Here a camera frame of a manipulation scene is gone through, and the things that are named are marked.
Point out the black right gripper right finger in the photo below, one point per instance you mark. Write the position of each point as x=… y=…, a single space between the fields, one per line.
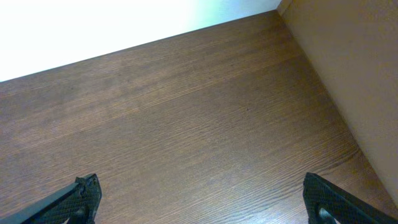
x=325 y=202

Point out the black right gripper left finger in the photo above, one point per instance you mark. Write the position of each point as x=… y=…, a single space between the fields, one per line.
x=75 y=203

